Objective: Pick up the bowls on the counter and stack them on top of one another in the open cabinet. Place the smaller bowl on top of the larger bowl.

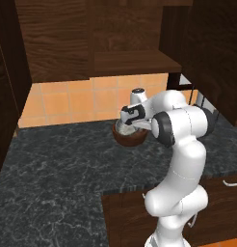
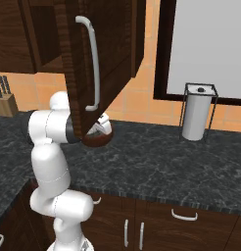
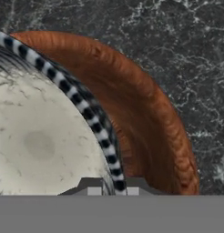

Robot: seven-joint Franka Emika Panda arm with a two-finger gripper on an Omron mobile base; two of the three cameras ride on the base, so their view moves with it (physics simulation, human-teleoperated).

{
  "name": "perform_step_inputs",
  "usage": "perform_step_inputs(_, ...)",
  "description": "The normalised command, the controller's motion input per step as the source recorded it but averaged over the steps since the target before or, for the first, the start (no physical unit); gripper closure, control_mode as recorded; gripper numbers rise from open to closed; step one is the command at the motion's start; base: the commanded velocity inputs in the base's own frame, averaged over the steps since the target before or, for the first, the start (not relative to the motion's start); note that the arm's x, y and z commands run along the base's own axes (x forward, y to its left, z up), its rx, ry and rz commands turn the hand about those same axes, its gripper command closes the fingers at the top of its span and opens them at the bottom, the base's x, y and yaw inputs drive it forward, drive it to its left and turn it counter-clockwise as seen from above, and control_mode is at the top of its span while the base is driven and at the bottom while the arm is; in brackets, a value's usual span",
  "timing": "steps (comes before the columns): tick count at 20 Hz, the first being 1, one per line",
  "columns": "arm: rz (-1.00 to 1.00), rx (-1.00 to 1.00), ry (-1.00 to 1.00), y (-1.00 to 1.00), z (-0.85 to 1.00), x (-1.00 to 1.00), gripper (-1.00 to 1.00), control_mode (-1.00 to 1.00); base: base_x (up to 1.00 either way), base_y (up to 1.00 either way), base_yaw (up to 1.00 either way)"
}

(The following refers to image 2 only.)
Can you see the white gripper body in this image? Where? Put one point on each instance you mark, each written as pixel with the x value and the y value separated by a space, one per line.
pixel 106 125

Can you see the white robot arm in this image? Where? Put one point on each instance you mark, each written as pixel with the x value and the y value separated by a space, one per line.
pixel 49 166

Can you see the dark brown bowl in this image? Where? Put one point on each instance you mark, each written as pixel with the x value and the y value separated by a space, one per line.
pixel 99 140

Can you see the dark wood open cabinet door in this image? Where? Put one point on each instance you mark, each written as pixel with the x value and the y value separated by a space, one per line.
pixel 109 42

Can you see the dark wood base cabinet door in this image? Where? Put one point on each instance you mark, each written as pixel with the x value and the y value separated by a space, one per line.
pixel 178 243
pixel 109 225

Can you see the dark wood corner base cabinet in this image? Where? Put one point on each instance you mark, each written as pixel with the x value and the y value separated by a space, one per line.
pixel 18 222

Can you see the white paper towel roll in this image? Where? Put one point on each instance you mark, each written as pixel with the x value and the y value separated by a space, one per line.
pixel 196 114

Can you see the light wood knife block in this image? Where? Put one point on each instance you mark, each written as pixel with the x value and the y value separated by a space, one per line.
pixel 7 105

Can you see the black framed window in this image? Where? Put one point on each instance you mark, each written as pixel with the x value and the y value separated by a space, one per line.
pixel 207 45

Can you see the dark wood drawer front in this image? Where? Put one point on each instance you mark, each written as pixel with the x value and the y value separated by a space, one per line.
pixel 207 225

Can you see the dark wood wall cabinet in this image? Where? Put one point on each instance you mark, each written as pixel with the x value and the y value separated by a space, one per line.
pixel 14 36

